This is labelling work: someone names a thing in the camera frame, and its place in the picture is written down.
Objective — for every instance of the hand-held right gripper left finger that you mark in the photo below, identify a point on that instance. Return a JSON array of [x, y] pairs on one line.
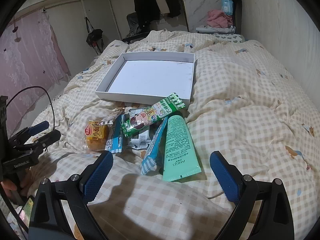
[[100, 175]]

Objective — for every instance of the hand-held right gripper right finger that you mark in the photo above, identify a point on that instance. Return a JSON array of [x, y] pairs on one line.
[[225, 177]]

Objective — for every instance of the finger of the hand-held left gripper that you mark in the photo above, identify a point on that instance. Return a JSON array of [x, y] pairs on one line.
[[37, 127], [48, 137]]

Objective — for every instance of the small bread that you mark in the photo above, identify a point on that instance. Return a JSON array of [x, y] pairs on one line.
[[96, 136]]

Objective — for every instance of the light blue wafer packet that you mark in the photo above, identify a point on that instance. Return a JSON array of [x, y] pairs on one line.
[[115, 137]]

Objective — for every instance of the black and white snack packet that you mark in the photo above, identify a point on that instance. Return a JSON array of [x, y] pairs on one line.
[[140, 140]]

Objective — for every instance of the green cream tube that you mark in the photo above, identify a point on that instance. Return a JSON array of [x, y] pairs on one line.
[[178, 145]]

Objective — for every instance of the blue checked candy packet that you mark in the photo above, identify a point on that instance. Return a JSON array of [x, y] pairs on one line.
[[152, 152]]

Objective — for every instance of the brown candy packet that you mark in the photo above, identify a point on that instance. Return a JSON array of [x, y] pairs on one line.
[[112, 117]]

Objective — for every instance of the green candy packet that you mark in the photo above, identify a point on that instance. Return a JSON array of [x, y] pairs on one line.
[[147, 117]]

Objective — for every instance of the white cardboard box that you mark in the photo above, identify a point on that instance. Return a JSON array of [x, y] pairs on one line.
[[150, 75]]

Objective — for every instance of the person's left hand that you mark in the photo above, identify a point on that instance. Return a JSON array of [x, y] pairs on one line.
[[8, 187]]

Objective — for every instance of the pink lace curtain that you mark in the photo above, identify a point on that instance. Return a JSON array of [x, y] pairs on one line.
[[30, 55]]

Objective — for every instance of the beige checked quilt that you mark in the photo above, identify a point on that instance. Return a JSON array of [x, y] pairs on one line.
[[237, 105]]

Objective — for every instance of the black folded umbrella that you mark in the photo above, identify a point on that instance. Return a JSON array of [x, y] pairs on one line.
[[93, 36]]

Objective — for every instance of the white wardrobe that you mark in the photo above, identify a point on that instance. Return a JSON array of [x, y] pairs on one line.
[[70, 25]]

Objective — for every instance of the heart print pillow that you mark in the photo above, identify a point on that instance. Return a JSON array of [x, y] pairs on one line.
[[231, 38]]

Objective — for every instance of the grey folded clothes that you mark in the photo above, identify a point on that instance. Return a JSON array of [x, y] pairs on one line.
[[212, 29]]

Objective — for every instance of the pink crumpled clothes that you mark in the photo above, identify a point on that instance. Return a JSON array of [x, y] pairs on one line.
[[218, 18]]

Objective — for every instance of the black hanging jacket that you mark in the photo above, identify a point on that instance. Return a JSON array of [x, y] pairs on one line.
[[146, 5], [172, 1]]

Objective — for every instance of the blue tissue pack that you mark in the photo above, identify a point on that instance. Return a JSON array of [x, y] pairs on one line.
[[227, 3]]

